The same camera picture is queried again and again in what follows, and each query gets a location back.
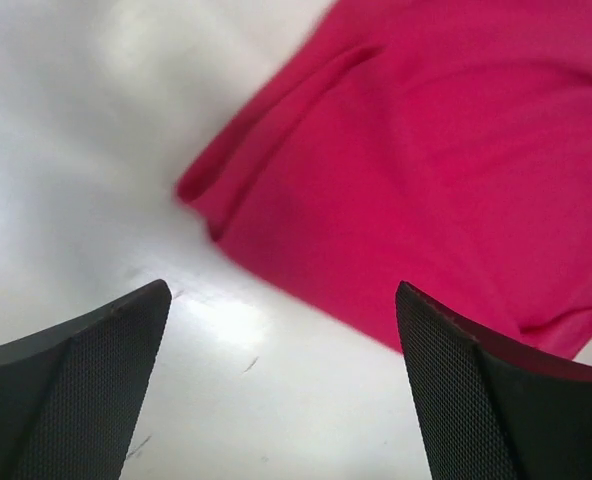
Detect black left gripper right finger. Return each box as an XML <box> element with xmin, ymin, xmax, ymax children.
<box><xmin>396</xmin><ymin>282</ymin><xmax>592</xmax><ymax>479</ymax></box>

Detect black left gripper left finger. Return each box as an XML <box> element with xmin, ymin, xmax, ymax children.
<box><xmin>0</xmin><ymin>280</ymin><xmax>171</xmax><ymax>479</ymax></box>

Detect magenta t-shirt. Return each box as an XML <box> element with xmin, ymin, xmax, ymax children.
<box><xmin>177</xmin><ymin>1</ymin><xmax>592</xmax><ymax>358</ymax></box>

